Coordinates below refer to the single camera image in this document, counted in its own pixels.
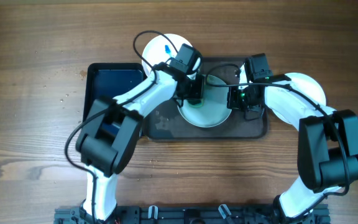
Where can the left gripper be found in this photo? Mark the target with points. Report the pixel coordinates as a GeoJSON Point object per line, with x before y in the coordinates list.
{"type": "Point", "coordinates": [200, 85]}

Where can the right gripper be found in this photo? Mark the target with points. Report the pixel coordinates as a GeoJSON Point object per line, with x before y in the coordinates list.
{"type": "Point", "coordinates": [238, 99]}

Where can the green yellow sponge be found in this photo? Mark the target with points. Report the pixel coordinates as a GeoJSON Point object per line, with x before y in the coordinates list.
{"type": "Point", "coordinates": [195, 103]}

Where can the pale blue plate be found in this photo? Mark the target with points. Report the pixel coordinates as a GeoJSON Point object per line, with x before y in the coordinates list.
{"type": "Point", "coordinates": [213, 110]}

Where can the white plate top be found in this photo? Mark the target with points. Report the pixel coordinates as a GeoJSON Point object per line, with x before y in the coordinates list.
{"type": "Point", "coordinates": [162, 49]}

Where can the white plate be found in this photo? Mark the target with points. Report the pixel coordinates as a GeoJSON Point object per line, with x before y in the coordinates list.
{"type": "Point", "coordinates": [289, 106]}
{"type": "Point", "coordinates": [162, 49]}

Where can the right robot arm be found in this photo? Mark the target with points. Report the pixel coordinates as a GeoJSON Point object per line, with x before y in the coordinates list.
{"type": "Point", "coordinates": [327, 157]}

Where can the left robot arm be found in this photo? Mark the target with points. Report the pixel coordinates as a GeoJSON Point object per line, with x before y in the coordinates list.
{"type": "Point", "coordinates": [109, 133]}

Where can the brown serving tray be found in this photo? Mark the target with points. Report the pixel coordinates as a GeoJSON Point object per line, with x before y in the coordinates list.
{"type": "Point", "coordinates": [165, 123]}

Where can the black water tray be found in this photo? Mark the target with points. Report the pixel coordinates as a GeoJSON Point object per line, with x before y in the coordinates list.
{"type": "Point", "coordinates": [110, 79]}

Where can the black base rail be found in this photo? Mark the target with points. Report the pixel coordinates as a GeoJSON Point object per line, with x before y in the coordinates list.
{"type": "Point", "coordinates": [259, 213]}

